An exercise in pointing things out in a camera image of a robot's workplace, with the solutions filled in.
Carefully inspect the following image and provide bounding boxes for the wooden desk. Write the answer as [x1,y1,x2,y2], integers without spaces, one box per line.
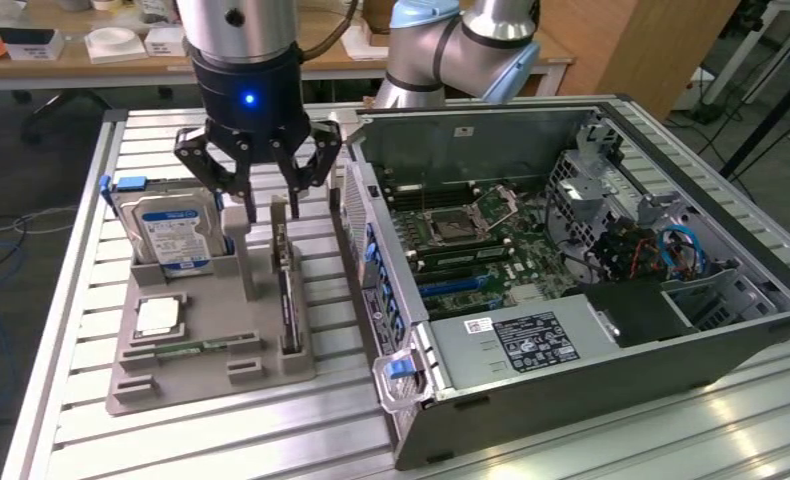
[0,0,578,109]

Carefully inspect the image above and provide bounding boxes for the white labelled box black top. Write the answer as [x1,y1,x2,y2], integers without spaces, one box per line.
[0,27,69,62]

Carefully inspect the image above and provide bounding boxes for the green loose RAM stick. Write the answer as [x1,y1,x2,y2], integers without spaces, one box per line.
[153,337,241,357]

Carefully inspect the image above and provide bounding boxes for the green NVIDIA graphics card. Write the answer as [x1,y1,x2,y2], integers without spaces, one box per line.
[270,194,306,357]

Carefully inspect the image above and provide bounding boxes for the installed RAM stick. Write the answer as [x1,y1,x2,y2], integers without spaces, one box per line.
[420,243,514,268]

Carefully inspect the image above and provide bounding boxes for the blue data wire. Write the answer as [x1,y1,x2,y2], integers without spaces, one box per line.
[660,226,708,282]

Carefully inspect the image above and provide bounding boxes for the white round dish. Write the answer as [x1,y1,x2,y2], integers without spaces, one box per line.
[85,27,151,65]

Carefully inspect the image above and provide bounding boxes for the grey power supply unit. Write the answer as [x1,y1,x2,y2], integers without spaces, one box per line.
[426,293,622,392]

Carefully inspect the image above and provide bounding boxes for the metal socket cover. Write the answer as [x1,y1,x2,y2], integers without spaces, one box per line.
[472,183,525,224]

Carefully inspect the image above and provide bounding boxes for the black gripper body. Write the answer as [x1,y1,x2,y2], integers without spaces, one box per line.
[190,44,311,164]

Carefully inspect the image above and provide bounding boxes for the black stand pole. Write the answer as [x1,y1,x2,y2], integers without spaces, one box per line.
[721,9,790,179]

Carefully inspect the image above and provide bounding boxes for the hard disk in blue caddy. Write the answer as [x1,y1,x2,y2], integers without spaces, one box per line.
[98,173,231,279]

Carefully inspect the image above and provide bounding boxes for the black red orange wire bundle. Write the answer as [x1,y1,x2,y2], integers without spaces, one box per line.
[592,227,670,284]

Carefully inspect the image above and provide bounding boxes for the white paper sheets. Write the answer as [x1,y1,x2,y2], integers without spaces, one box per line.
[337,22,392,62]

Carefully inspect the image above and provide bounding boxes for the wooden cabinet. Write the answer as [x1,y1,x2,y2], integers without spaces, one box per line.
[568,0,748,121]

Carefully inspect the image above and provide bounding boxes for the CPU socket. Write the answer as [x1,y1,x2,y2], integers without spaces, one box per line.
[425,205,494,247]

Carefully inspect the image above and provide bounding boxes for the brown cardboard box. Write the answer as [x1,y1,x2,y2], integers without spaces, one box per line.
[359,0,401,36]

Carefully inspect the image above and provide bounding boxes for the grey metal disk bay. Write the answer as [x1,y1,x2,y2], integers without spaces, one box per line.
[658,267,774,334]

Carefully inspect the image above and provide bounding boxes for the green motherboard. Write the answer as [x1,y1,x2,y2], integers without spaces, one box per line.
[374,167,594,321]

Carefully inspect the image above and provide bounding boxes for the graphics card expansion slot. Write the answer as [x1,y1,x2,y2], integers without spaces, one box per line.
[418,275,498,298]

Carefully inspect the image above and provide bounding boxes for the grey plastic parts rack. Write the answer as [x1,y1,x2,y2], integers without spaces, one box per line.
[105,204,318,417]

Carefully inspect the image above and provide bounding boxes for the black open PC case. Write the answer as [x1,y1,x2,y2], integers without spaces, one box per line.
[327,93,790,472]

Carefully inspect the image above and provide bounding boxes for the perforated metal drive cage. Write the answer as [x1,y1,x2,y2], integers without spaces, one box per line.
[545,147,641,244]

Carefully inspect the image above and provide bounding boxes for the silver CPU chip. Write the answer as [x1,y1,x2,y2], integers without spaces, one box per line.
[134,298,185,339]

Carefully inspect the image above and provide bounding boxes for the blue case release latch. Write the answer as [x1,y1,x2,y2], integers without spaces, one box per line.
[381,355,416,385]

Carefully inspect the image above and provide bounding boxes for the black chair base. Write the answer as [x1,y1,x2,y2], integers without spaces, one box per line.
[11,87,114,146]

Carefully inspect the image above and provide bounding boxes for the small white labelled box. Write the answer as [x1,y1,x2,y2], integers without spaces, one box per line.
[143,26,190,57]

